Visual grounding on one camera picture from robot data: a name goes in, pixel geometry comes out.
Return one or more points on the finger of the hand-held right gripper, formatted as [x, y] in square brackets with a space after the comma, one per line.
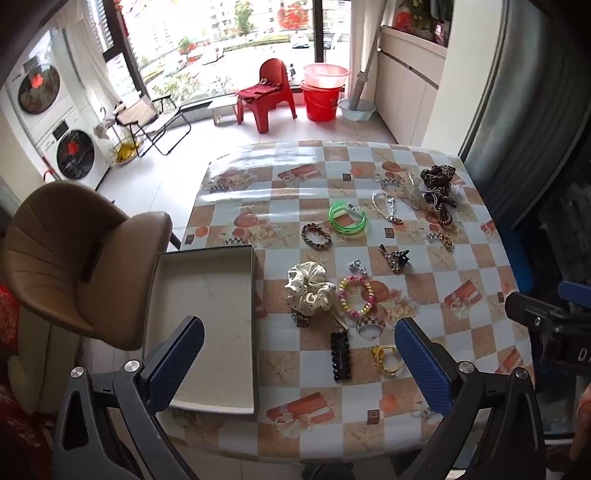
[577, 294]
[528, 311]

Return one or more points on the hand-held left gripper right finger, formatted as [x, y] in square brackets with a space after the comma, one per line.
[425, 369]

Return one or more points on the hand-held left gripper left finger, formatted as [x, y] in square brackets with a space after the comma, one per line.
[178, 364]

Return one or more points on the white cardboard box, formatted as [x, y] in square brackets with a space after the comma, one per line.
[203, 332]

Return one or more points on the black rectangular hair clip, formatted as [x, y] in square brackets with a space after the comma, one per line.
[340, 355]

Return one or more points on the black butterfly claw clip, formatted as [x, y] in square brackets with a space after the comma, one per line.
[395, 259]

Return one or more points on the cream polka dot scrunchie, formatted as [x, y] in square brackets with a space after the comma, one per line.
[308, 288]

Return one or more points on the green plastic bangles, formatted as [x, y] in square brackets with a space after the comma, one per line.
[336, 221]

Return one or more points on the person's right hand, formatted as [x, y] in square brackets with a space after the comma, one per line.
[582, 429]

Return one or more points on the striped beige hair clip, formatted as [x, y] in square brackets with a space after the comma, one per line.
[339, 320]

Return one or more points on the small patterned hair clip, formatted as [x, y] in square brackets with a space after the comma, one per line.
[447, 242]

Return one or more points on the small silver hair clip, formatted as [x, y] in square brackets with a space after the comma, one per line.
[357, 266]

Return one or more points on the brown leather chair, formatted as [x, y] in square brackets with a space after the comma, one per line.
[69, 258]

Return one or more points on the leopard print scrunchie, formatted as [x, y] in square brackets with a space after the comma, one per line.
[436, 177]

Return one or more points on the clear gold hair claw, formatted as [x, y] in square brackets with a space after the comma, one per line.
[411, 191]

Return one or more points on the red patterned cushion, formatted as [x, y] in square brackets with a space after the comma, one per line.
[8, 314]

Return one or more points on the dark grey panel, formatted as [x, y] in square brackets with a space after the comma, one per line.
[531, 115]

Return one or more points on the checkered printed tablecloth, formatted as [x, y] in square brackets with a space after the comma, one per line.
[323, 184]

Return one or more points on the white washing machine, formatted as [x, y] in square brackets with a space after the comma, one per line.
[74, 152]

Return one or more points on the white cabinet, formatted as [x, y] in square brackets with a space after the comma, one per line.
[406, 87]

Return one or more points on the beige folding chair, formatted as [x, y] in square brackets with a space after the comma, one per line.
[143, 110]

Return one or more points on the small white stool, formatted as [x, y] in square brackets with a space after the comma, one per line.
[221, 110]

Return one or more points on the pale blue basin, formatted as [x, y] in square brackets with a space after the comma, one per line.
[364, 110]

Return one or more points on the grey mop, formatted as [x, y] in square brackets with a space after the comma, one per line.
[360, 87]

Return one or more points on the red plastic bucket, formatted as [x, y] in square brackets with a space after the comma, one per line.
[321, 104]

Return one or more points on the dark red cloth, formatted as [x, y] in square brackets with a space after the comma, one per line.
[256, 90]

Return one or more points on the red plastic chair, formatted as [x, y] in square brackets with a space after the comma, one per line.
[277, 76]

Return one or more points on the pink plastic basin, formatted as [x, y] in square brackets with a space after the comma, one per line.
[325, 74]

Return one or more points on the white stacked dryer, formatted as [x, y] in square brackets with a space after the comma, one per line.
[39, 85]

